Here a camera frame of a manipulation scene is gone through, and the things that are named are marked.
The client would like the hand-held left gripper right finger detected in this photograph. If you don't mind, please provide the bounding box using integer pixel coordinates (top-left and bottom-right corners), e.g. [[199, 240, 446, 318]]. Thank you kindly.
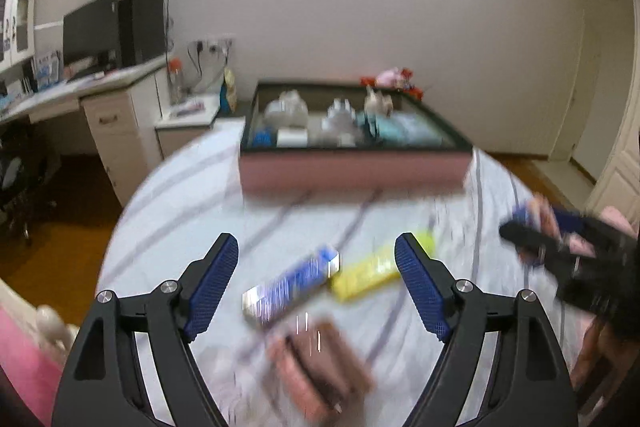
[[394, 232, 581, 427]]

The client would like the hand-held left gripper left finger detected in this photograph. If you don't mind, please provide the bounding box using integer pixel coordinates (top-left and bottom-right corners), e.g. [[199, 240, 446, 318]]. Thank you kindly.
[[51, 232, 240, 427]]

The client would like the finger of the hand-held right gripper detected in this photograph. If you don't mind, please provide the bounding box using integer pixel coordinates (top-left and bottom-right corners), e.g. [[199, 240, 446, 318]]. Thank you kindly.
[[550, 207, 623, 250], [499, 206, 578, 269]]

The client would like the yellow snack packet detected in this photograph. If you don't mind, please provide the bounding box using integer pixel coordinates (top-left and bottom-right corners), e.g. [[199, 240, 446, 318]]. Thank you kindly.
[[330, 229, 436, 303]]

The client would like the blue snack bar packet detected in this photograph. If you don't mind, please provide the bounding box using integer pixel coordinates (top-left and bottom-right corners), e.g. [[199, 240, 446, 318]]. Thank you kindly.
[[242, 244, 343, 325]]

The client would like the pink cardboard box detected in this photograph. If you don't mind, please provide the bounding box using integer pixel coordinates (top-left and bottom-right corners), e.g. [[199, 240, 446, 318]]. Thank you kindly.
[[239, 79, 475, 198]]

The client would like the clear plastic box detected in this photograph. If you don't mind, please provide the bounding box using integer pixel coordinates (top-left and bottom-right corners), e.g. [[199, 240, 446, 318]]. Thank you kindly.
[[392, 114, 443, 145]]

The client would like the teal round container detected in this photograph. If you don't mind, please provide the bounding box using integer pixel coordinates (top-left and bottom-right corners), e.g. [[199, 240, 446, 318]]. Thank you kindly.
[[357, 114, 401, 142]]

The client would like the white charger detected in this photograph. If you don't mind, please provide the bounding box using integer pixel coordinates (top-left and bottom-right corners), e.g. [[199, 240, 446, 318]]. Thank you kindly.
[[276, 128, 308, 146]]

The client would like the white plug adapter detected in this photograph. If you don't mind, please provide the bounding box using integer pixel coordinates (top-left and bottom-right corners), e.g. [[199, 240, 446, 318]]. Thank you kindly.
[[322, 98, 363, 145]]

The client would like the person's right forearm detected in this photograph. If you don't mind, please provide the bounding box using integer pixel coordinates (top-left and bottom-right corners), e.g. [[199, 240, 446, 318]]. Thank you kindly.
[[570, 319, 621, 408]]

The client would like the pink bedding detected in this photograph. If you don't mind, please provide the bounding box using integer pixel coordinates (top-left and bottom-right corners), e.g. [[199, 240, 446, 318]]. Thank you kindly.
[[597, 204, 640, 238]]

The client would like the white panelled door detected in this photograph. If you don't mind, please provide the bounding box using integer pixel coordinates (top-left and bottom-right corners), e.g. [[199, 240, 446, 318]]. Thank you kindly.
[[582, 0, 640, 228]]

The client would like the striped white tablecloth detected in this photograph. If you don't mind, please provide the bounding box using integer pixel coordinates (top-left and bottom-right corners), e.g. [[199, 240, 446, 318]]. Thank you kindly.
[[95, 117, 591, 427]]

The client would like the brown pink snack packet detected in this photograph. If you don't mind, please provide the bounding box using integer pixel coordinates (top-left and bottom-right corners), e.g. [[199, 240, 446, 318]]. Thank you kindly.
[[267, 319, 376, 423]]

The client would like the cream hallway door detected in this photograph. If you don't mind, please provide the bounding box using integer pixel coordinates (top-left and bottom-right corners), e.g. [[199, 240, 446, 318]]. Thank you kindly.
[[550, 0, 601, 162]]

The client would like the low black white cabinet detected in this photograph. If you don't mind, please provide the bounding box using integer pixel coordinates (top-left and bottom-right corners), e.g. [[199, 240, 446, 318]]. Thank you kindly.
[[154, 94, 251, 158]]

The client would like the red storage crate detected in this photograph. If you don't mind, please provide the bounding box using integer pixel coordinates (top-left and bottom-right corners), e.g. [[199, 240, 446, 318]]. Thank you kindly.
[[361, 76, 426, 100]]

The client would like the white desk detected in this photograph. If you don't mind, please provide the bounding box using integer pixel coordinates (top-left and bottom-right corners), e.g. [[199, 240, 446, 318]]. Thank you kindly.
[[0, 57, 173, 208]]

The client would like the blue yellow snack bag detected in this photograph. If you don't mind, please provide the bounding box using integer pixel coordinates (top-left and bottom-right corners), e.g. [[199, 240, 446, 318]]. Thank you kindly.
[[220, 68, 238, 114]]

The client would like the clear bottle orange cap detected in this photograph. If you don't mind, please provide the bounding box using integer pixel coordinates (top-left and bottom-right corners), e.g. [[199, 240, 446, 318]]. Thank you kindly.
[[167, 58, 186, 105]]

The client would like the pink plush toy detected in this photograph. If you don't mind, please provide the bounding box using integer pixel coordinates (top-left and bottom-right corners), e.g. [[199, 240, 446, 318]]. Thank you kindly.
[[375, 67, 406, 88]]

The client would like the pink cushion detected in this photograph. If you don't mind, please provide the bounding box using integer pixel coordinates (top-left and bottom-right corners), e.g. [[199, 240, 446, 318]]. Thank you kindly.
[[0, 304, 66, 413]]

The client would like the black office chair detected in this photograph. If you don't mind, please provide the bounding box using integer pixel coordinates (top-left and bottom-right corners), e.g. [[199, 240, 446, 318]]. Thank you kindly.
[[0, 122, 61, 248]]

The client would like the black computer tower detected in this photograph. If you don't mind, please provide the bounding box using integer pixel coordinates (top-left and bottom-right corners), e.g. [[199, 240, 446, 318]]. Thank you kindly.
[[117, 0, 167, 68]]

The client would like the blue white carton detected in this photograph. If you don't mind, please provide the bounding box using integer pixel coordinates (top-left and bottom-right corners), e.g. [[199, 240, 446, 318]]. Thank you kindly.
[[35, 51, 63, 88]]

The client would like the black computer monitor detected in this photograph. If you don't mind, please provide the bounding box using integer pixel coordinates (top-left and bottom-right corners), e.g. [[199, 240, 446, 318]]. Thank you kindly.
[[62, 0, 123, 68]]

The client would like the white glass-door hutch cabinet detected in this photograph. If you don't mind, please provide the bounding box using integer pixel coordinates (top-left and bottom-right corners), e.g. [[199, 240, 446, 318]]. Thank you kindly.
[[0, 0, 38, 68]]

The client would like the white wall power outlet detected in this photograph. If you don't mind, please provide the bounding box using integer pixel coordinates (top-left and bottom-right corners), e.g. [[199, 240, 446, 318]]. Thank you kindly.
[[197, 36, 236, 52]]

